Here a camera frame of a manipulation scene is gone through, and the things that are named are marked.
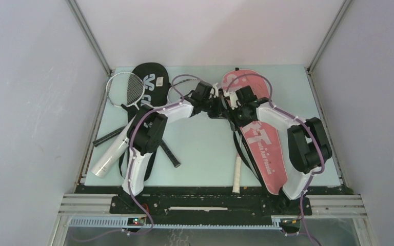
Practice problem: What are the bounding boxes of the left aluminium frame post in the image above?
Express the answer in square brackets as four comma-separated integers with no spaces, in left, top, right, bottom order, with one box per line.
[66,0,112,186]

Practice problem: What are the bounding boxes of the aluminium frame post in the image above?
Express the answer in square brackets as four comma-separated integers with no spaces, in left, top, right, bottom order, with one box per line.
[66,0,112,186]
[307,0,354,74]

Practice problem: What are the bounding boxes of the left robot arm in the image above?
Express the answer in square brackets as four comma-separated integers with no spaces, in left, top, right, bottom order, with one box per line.
[122,81,223,214]

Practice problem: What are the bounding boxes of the black racket bag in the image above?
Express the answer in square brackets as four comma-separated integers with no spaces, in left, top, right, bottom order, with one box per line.
[119,63,170,181]

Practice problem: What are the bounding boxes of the pink sport racket bag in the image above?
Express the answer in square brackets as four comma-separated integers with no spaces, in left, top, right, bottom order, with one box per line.
[222,68,287,195]

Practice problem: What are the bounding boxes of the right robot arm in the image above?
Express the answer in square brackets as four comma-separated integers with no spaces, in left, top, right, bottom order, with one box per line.
[223,86,332,214]

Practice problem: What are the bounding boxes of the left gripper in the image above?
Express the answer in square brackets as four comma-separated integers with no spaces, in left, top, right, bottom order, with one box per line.
[201,94,227,119]

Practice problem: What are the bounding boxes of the right aluminium frame post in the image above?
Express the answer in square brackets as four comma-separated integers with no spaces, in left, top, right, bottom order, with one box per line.
[307,0,354,74]

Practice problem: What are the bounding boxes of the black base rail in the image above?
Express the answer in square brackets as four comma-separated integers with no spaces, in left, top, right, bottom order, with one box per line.
[75,184,353,226]

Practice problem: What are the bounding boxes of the white racket under pink bag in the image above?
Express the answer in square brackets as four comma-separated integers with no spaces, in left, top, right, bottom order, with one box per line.
[93,78,199,147]

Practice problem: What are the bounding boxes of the white shuttlecock tube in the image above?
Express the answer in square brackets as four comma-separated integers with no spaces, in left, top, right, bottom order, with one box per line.
[90,119,134,178]

